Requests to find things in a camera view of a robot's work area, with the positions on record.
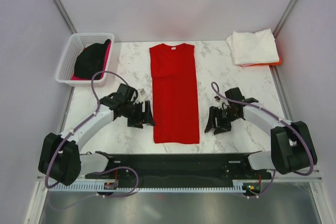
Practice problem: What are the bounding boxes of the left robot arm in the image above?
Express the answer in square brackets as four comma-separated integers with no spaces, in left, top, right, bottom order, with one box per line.
[38,84,155,186]

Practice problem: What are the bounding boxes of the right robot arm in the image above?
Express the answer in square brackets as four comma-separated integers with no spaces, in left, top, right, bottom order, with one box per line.
[204,82,318,179]

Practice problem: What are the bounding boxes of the aluminium rail frame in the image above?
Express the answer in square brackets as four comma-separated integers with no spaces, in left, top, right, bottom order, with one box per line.
[25,171,325,223]

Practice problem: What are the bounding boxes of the white plastic basket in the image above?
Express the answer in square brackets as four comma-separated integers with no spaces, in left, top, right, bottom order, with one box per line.
[55,33,114,87]

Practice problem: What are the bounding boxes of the purple cable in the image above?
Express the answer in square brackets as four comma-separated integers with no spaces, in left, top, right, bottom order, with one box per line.
[45,70,140,211]
[211,82,315,199]

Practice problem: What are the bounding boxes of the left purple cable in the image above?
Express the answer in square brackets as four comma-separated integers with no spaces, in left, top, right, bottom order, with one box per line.
[45,70,140,211]

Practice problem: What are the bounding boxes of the black t-shirt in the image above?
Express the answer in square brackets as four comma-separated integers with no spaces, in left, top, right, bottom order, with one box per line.
[73,39,111,80]

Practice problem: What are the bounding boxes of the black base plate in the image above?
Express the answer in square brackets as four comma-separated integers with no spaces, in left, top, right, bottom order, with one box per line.
[85,153,271,187]

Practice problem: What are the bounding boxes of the white slotted cable duct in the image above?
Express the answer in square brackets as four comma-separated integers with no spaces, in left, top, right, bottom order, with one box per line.
[50,180,256,193]

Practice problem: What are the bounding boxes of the red t-shirt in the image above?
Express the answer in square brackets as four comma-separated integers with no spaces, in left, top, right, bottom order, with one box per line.
[149,44,200,145]

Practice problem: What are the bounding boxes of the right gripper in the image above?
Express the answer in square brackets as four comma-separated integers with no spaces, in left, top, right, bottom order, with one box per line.
[204,105,239,135]

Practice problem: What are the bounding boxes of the folded orange t-shirt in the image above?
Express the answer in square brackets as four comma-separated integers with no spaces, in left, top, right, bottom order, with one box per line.
[241,56,282,67]

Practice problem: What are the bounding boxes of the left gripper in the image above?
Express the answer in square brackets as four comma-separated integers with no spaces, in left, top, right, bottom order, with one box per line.
[123,101,155,129]

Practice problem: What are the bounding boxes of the pink t-shirt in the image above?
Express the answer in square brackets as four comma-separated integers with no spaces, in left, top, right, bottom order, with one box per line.
[71,40,112,81]

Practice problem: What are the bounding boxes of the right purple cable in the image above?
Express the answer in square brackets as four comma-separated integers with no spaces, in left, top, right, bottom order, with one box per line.
[211,82,315,199]

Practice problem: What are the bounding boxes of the folded white t-shirt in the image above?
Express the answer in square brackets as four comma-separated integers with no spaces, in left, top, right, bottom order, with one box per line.
[226,29,279,66]

